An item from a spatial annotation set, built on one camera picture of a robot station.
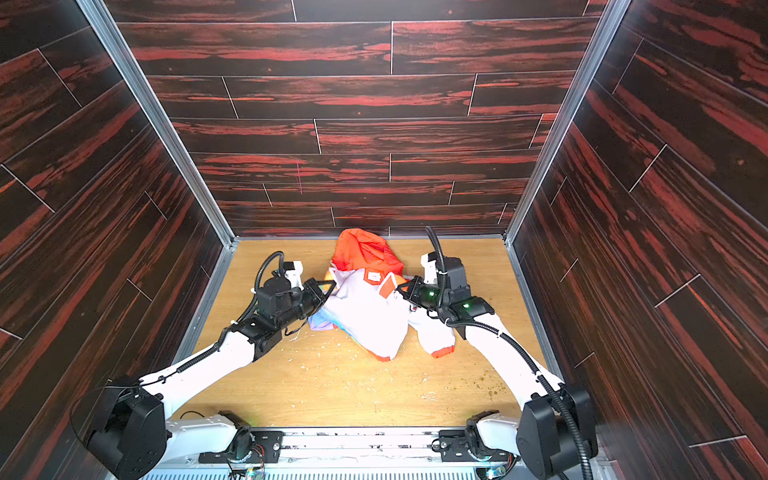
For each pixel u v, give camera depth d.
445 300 0.62
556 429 0.40
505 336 0.50
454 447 0.73
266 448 0.73
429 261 0.75
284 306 0.64
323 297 0.74
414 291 0.69
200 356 0.50
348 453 0.75
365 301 1.02
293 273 0.75
